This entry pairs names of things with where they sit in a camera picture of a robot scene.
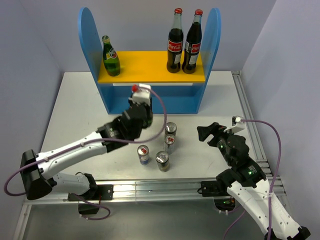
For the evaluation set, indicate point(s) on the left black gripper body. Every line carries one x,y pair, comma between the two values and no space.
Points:
137,134

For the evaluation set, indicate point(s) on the front aluminium rail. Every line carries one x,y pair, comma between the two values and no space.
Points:
138,210

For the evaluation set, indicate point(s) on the silver blue can red logo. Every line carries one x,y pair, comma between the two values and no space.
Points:
143,154

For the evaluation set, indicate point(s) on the cola glass bottle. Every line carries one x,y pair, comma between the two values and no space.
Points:
175,43
193,44

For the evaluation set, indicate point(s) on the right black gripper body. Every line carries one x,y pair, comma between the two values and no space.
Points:
221,143

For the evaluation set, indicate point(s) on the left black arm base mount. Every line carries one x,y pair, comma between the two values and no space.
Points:
91,206

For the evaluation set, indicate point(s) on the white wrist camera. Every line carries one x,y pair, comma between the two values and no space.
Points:
141,94
236,125

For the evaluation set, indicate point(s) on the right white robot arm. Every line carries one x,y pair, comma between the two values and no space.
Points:
247,183

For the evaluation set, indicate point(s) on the right cola glass bottle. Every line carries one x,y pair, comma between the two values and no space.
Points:
193,44

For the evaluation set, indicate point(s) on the rear dark beverage can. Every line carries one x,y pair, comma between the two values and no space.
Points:
170,129

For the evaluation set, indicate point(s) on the right side aluminium rail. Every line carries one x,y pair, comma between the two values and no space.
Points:
256,143

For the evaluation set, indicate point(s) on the green glass bottle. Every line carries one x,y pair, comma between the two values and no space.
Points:
148,122
110,58

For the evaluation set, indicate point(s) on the blue and yellow wooden shelf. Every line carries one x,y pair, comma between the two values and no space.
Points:
181,93

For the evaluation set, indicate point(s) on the silver can red logo middle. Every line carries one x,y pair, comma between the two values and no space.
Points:
169,143

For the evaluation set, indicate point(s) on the front dark gold beverage can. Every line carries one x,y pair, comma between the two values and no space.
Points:
163,161

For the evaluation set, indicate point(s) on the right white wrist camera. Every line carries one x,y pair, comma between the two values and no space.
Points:
236,125

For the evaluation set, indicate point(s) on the left cola glass bottle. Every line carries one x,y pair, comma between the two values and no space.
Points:
175,43

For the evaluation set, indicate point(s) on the green glass bottle front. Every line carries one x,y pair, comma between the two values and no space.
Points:
148,122

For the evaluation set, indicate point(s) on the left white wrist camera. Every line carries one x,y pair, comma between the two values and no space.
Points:
141,94

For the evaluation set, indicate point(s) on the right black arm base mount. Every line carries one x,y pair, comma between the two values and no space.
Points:
223,202

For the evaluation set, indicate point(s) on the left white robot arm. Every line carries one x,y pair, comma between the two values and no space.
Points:
42,172

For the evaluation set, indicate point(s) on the aluminium rail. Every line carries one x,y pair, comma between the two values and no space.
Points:
256,143
138,210

